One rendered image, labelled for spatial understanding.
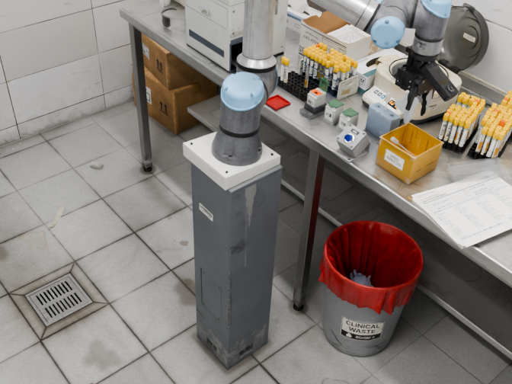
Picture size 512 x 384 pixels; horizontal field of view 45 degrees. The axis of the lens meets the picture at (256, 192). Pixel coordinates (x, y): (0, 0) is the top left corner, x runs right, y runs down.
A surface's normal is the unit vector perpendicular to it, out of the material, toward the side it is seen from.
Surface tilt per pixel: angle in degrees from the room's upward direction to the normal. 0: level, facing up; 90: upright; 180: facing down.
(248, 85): 4
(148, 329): 0
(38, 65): 90
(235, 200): 90
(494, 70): 90
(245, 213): 90
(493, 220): 0
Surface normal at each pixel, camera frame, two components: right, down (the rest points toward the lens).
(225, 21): -0.77, 0.39
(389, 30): -0.29, 0.56
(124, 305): 0.04, -0.76
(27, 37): 0.64, 0.51
